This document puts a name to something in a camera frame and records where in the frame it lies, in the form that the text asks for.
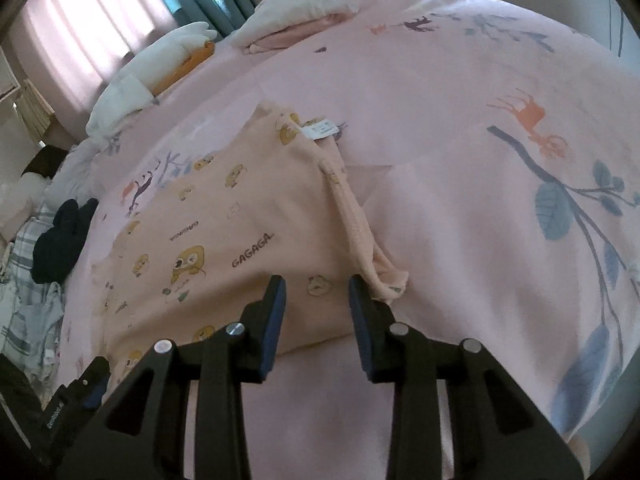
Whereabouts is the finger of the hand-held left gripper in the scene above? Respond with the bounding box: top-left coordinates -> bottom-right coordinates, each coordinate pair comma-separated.
75,356 -> 111,409

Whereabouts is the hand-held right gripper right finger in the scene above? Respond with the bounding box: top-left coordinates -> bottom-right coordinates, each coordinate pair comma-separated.
348,274 -> 586,480

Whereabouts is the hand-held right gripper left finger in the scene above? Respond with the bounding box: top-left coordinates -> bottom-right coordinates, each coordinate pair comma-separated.
56,274 -> 288,480

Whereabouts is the pink cartoon print garment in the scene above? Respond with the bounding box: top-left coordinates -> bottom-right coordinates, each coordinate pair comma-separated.
90,101 -> 411,396

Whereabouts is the plaid blanket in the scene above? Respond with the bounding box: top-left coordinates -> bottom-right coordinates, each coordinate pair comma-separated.
0,205 -> 76,386

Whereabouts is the pink animal print bedsheet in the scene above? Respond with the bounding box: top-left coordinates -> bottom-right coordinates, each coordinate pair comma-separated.
60,0 -> 640,480

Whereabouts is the dark navy cloth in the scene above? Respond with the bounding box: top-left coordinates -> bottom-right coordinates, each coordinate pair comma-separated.
31,198 -> 99,283

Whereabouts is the light grey quilt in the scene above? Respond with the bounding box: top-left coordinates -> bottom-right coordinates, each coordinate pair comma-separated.
42,135 -> 122,217

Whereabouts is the dark brown cushion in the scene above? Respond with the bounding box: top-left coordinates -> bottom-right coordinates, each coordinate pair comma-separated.
22,145 -> 69,179

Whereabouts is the white cloth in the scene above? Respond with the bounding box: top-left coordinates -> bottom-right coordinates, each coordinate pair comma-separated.
85,72 -> 162,139

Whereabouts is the orange cushion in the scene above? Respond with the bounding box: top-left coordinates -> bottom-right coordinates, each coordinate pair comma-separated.
150,42 -> 216,97

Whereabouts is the plain pink folded garment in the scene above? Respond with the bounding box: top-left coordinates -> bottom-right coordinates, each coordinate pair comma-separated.
244,12 -> 351,56

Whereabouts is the beige striped cloth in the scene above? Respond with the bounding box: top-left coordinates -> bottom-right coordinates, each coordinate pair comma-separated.
15,80 -> 56,144

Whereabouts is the white and orange pillow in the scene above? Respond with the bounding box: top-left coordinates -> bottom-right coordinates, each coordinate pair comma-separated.
125,21 -> 224,87

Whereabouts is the white folded garment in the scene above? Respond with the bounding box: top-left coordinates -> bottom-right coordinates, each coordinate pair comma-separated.
231,0 -> 366,47

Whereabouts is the white shelf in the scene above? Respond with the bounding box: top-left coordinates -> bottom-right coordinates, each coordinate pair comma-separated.
0,45 -> 24,111

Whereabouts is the pink curtain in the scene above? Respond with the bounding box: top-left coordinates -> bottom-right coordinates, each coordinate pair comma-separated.
15,0 -> 176,126

